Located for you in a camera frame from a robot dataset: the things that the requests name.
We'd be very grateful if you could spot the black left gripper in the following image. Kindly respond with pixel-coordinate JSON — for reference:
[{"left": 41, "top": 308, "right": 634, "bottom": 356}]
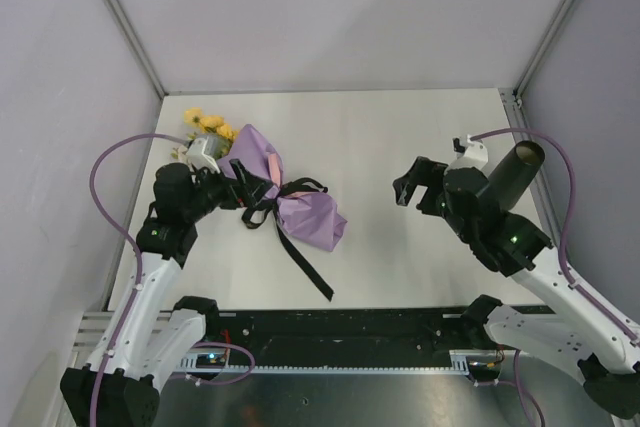
[{"left": 184, "top": 159, "right": 272, "bottom": 222}]

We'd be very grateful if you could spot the black gold-lettered ribbon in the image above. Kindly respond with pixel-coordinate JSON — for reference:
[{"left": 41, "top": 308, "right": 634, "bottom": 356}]
[{"left": 241, "top": 192, "right": 334, "bottom": 301}]

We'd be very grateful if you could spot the purple wrapping paper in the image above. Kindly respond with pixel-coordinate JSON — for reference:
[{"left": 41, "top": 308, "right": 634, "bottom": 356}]
[{"left": 218, "top": 124, "right": 347, "bottom": 252}]

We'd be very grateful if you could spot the yellow flower bunch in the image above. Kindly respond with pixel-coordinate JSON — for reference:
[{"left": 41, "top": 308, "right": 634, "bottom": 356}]
[{"left": 184, "top": 107, "right": 239, "bottom": 160}]

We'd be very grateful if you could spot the pink wrapping paper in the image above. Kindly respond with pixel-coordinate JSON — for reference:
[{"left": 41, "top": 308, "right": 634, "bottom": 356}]
[{"left": 267, "top": 153, "right": 327, "bottom": 198}]

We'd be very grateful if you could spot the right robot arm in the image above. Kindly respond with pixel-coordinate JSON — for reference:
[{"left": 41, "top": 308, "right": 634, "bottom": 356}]
[{"left": 393, "top": 152, "right": 639, "bottom": 419}]

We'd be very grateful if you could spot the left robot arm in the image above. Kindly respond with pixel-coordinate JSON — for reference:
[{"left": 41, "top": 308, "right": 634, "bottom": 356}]
[{"left": 60, "top": 160, "right": 272, "bottom": 426}]

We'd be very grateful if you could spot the dark cylindrical vase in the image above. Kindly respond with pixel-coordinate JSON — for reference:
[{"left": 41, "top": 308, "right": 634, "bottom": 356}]
[{"left": 488, "top": 140, "right": 546, "bottom": 211}]

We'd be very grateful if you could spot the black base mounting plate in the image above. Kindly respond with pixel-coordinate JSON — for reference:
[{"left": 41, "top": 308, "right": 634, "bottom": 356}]
[{"left": 204, "top": 308, "right": 497, "bottom": 369}]

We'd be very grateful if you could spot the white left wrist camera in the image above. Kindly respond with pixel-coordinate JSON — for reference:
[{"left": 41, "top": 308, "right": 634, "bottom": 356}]
[{"left": 186, "top": 135, "right": 219, "bottom": 172}]

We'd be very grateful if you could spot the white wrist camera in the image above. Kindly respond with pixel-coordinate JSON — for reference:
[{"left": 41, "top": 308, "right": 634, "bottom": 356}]
[
  {"left": 447, "top": 135, "right": 489, "bottom": 171},
  {"left": 186, "top": 135, "right": 219, "bottom": 172}
]

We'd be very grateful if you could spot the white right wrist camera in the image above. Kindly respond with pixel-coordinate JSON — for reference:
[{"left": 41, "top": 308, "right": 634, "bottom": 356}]
[{"left": 447, "top": 135, "right": 489, "bottom": 171}]

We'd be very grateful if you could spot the grey slotted cable duct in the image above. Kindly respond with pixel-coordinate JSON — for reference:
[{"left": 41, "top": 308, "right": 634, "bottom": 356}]
[{"left": 175, "top": 352, "right": 503, "bottom": 378}]

